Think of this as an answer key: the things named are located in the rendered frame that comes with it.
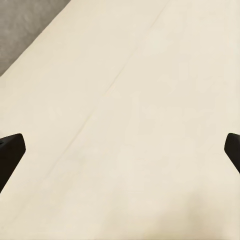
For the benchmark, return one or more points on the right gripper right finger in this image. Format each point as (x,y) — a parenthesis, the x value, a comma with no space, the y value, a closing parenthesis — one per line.
(232,149)

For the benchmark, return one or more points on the bed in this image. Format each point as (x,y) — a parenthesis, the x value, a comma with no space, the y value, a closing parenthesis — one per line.
(125,107)

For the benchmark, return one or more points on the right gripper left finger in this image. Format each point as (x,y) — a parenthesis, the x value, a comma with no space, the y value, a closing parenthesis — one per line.
(12,149)

